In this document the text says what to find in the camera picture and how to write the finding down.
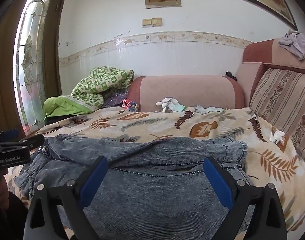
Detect green patterned quilt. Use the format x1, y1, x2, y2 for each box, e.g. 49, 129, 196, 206
71, 66, 135, 112

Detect small red box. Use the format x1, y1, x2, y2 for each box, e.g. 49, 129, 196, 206
122, 98, 139, 112

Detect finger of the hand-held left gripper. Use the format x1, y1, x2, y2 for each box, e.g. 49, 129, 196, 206
0, 134, 45, 152
0, 129, 20, 143

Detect purple plastic bag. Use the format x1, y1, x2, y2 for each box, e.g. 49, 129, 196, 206
103, 91, 129, 108

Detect bright green cloth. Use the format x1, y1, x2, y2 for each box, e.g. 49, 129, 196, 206
43, 95, 93, 123

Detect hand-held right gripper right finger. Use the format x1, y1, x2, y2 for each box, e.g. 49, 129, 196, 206
203, 156, 288, 240

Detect white crumpled cloth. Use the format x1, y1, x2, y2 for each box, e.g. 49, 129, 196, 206
156, 97, 179, 113

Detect crumpled white tissue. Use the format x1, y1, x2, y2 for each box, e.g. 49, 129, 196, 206
269, 130, 285, 144

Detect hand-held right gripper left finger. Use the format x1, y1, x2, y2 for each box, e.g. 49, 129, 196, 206
23, 156, 108, 240

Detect wooden door with stained glass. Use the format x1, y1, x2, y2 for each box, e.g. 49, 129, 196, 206
0, 0, 70, 135

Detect leaf print blanket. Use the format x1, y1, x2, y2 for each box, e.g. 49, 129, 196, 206
8, 106, 305, 240

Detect blue denim pants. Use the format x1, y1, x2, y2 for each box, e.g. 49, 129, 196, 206
16, 134, 255, 240

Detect grey white glove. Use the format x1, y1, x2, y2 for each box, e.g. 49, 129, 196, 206
194, 105, 226, 115

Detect pink sofa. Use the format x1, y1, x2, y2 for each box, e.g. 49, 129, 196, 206
128, 34, 305, 180

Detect grey crumpled cloth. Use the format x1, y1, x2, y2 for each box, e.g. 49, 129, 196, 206
278, 29, 305, 60

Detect striped sofa cushion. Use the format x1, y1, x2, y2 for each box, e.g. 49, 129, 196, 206
250, 67, 305, 165

